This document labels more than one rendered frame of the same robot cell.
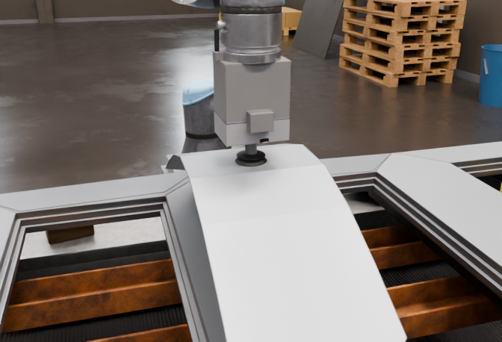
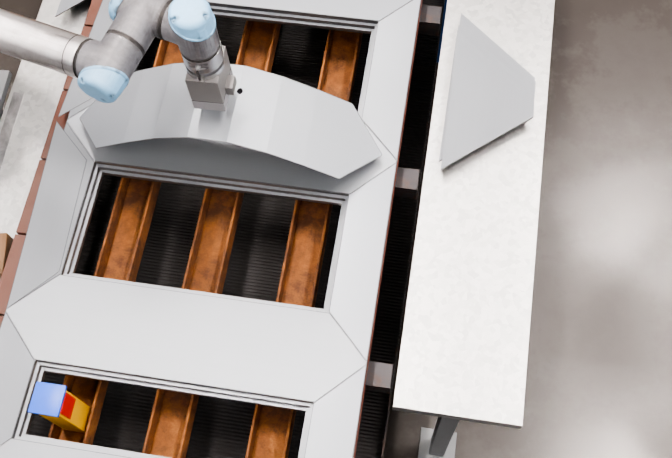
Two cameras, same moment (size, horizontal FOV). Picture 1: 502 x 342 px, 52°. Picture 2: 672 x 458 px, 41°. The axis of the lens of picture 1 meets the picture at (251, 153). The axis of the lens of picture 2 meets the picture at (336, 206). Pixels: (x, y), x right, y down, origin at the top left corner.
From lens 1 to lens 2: 1.50 m
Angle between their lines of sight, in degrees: 59
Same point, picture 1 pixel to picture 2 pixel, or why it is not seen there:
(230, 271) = (296, 154)
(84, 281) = (104, 256)
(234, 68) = (219, 79)
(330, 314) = (331, 126)
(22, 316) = not seen: hidden behind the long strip
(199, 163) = (205, 129)
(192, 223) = (152, 155)
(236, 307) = (313, 161)
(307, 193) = (264, 89)
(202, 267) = (213, 167)
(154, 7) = not seen: outside the picture
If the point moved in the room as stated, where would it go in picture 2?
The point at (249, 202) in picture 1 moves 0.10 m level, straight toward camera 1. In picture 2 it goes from (259, 122) to (304, 139)
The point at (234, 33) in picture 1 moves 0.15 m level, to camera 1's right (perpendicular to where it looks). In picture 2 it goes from (211, 66) to (249, 4)
